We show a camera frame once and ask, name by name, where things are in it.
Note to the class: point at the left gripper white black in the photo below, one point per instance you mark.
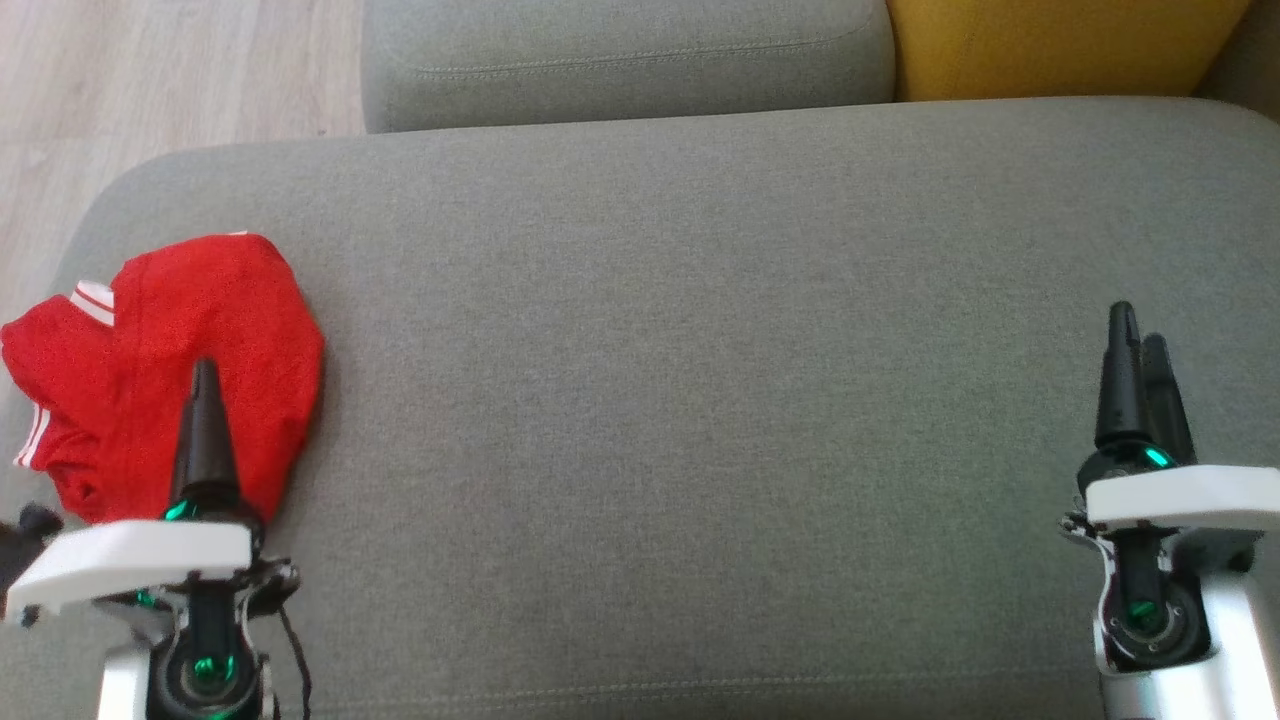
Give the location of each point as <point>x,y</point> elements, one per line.
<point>130,555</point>

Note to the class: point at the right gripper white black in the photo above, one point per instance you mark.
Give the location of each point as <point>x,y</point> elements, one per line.
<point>1170,498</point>

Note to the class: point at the red Bulls 23 jersey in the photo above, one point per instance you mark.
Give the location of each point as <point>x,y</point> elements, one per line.
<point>170,350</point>

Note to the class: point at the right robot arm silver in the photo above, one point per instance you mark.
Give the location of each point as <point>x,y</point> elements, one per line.
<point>1190,630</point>

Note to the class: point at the grey sofa back cushion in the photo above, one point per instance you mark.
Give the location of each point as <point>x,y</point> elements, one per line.
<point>1250,65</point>
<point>620,60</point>

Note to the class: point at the yellow sofa cushion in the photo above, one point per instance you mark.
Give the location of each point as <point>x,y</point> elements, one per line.
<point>1060,45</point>

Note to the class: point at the grey sofa seat cushion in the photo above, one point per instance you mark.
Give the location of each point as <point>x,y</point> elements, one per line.
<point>700,380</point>

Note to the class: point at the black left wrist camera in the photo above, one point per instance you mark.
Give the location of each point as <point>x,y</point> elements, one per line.
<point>25,545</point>

